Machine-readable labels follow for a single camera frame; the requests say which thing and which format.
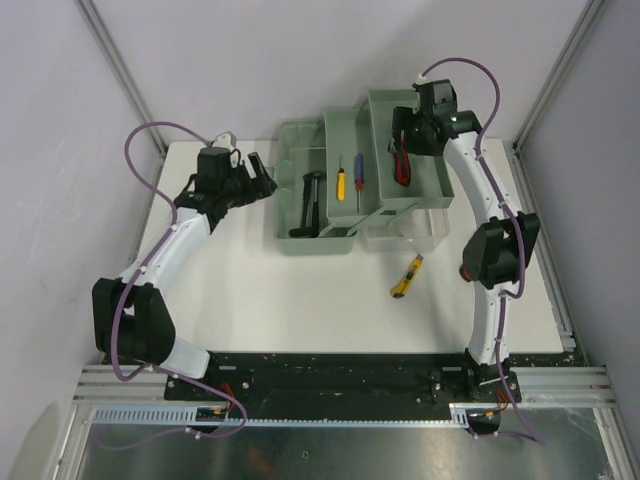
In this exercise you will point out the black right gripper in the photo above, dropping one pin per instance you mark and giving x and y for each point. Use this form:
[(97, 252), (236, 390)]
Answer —
[(403, 119)]

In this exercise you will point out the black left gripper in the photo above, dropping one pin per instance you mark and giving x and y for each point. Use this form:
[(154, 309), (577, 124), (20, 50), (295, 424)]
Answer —
[(254, 191)]

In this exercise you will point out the red and black pliers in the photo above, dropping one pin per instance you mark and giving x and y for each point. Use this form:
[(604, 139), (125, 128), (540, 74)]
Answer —
[(402, 168)]

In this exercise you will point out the blue and red screwdriver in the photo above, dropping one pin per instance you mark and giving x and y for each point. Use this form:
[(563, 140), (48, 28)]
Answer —
[(359, 179)]

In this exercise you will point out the small black claw hammer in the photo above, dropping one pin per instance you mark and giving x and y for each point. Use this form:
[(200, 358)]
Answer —
[(311, 203)]

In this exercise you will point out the black T-handle wrench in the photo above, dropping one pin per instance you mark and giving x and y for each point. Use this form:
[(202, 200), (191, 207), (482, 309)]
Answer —
[(298, 232)]

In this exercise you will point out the green plastic tool box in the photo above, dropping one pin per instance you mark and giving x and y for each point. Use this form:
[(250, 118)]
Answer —
[(308, 145)]

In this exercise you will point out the yellow handle screwdriver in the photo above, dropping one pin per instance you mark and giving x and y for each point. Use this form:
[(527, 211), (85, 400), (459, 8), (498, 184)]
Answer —
[(341, 182)]

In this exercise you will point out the yellow utility knife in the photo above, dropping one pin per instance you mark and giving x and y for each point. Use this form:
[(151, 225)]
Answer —
[(400, 290)]

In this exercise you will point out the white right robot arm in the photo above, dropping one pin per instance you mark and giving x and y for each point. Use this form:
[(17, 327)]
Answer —
[(496, 256)]

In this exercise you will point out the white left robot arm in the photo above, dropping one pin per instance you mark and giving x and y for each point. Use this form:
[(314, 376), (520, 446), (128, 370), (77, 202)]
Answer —
[(131, 318)]

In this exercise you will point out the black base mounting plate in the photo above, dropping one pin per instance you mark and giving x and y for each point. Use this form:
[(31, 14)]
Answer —
[(339, 387)]

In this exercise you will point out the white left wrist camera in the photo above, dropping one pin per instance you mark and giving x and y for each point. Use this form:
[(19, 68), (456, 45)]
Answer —
[(228, 141)]

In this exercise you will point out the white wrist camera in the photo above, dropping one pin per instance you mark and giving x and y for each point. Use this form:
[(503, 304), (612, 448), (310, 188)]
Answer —
[(228, 141), (420, 80)]

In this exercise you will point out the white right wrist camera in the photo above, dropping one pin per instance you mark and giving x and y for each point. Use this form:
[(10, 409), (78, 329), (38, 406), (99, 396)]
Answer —
[(420, 80)]

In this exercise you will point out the right aluminium frame post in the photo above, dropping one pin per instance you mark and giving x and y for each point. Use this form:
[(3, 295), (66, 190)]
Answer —
[(569, 53)]

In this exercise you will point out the aluminium frame post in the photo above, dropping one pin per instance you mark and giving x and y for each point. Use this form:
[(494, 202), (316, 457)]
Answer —
[(569, 53), (114, 59)]

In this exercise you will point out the left aluminium frame post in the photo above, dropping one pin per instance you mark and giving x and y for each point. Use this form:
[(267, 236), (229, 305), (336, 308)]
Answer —
[(114, 59)]

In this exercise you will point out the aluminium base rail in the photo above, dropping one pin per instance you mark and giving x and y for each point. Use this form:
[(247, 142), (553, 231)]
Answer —
[(540, 386)]

